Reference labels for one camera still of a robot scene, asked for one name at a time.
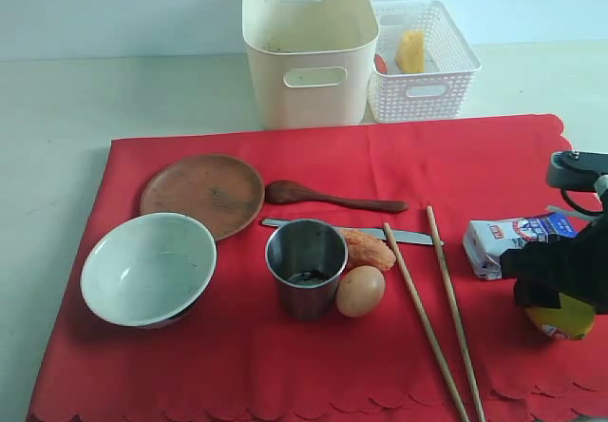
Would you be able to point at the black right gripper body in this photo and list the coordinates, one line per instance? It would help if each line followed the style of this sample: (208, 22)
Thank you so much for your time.
(582, 260)

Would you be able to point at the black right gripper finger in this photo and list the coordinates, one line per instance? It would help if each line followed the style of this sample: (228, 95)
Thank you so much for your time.
(530, 294)
(535, 261)

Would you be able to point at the yellow lemon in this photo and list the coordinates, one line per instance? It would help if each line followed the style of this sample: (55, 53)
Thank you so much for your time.
(573, 320)

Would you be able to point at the blue white milk carton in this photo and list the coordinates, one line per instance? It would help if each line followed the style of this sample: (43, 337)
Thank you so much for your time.
(485, 241)

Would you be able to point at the brown egg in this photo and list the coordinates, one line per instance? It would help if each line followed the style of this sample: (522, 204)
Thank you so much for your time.
(360, 291)

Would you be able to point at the orange fried food piece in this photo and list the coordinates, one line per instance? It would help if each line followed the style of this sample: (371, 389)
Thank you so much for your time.
(364, 249)

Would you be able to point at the stainless steel cup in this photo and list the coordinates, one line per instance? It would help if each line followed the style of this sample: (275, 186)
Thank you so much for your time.
(307, 258)

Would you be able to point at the yellow cheese wedge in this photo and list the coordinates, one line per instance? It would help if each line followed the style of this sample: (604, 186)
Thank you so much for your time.
(410, 54)

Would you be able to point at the red sausage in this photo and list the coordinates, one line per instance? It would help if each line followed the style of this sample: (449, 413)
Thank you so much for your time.
(380, 64)

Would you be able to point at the right wooden chopstick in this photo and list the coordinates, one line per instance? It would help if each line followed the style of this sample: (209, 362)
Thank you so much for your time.
(456, 316)

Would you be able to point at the wooden chopstick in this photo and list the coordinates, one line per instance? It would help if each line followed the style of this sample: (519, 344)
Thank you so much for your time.
(456, 316)
(422, 314)

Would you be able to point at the left wooden chopstick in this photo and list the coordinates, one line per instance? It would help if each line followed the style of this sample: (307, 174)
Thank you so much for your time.
(422, 314)

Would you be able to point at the steel table knife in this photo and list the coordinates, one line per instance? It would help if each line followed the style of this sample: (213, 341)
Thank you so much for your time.
(400, 236)

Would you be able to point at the white perforated plastic basket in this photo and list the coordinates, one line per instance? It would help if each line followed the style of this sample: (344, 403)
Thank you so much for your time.
(451, 63)

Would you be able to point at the red scalloped table cloth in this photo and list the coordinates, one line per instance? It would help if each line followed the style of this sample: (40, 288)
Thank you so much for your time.
(237, 356)

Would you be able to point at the dark wooden spoon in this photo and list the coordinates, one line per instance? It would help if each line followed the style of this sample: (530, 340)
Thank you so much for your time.
(288, 192)

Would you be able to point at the brown wooden plate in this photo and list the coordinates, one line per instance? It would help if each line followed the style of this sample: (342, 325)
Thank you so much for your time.
(222, 192)

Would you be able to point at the cream plastic bin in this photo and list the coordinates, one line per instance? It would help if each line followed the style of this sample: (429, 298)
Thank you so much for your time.
(310, 60)

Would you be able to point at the white ceramic bowl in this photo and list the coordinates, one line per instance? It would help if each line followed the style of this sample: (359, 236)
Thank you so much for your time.
(149, 271)

